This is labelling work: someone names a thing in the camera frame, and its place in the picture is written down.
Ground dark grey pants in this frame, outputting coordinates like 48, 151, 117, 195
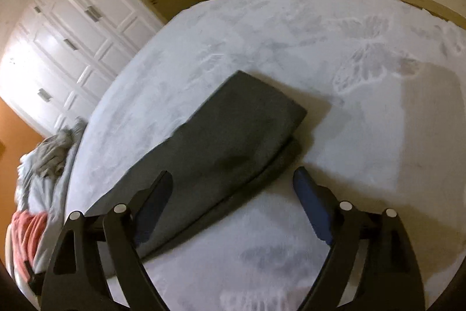
86, 71, 307, 257

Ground red cloth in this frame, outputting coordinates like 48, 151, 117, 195
10, 210, 47, 282

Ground grey crumpled clothes pile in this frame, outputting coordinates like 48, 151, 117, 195
14, 117, 87, 214

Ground light grey bed blanket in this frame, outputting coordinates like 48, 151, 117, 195
66, 0, 465, 310

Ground white panelled wardrobe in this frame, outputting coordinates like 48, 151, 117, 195
1, 0, 164, 136

